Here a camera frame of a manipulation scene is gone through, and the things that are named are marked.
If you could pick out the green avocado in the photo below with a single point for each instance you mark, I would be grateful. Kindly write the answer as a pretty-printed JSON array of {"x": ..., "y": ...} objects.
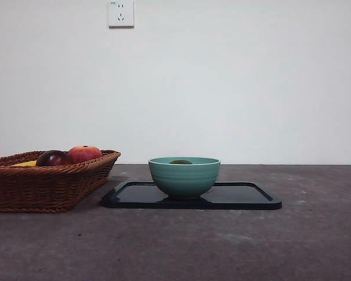
[{"x": 180, "y": 161}]

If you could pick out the teal ceramic bowl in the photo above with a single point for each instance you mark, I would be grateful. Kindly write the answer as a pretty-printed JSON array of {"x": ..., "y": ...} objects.
[{"x": 184, "y": 181}]

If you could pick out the black rectangular tray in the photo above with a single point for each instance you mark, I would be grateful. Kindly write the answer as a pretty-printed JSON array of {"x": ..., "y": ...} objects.
[{"x": 237, "y": 196}]

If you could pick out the red apple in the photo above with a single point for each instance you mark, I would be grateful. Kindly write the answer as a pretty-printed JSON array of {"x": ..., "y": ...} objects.
[{"x": 85, "y": 152}]

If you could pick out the dark purple plum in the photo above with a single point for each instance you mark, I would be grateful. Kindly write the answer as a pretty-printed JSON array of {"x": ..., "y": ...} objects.
[{"x": 54, "y": 158}]

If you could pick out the brown wicker basket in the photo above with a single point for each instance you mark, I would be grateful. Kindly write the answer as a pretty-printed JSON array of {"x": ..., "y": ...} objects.
[{"x": 41, "y": 187}]

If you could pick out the yellow banana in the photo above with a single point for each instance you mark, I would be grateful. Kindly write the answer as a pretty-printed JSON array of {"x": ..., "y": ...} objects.
[{"x": 24, "y": 163}]

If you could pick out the white wall socket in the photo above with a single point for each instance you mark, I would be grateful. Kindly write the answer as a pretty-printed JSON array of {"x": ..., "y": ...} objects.
[{"x": 121, "y": 14}]

